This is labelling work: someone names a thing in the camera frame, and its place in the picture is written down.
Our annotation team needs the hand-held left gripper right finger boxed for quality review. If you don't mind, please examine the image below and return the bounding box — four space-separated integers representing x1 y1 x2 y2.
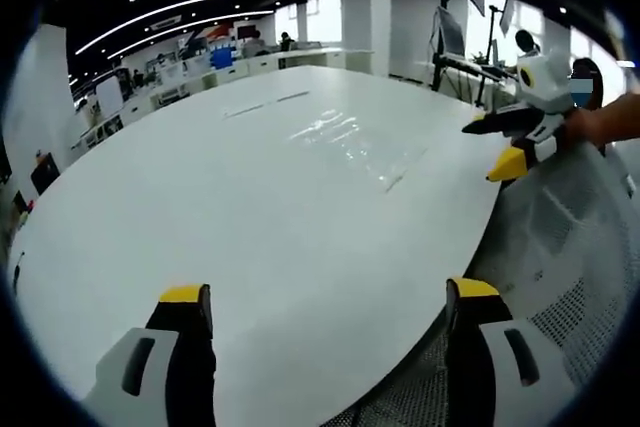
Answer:
444 276 576 427

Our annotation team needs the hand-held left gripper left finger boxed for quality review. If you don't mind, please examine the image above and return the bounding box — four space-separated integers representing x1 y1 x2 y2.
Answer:
82 284 218 427

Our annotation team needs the clear resealable plastic bag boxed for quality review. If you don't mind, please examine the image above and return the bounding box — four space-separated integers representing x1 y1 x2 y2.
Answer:
221 90 430 194

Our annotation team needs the person's right hand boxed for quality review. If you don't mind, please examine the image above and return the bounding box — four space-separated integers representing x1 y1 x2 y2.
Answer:
563 109 604 151

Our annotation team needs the black monitor stand desk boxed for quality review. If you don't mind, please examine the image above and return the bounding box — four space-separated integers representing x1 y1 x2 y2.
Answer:
430 52 519 106

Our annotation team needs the computer monitor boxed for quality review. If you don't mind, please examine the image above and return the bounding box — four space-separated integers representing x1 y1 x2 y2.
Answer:
432 5 467 56

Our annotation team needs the black office chair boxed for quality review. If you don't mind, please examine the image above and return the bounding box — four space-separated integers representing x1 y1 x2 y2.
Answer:
29 150 62 197

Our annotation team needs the white office counter row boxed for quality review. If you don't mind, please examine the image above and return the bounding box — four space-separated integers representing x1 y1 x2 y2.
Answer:
72 46 347 151

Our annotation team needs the blue storage box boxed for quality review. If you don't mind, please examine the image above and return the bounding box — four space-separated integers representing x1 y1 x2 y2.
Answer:
209 44 236 71

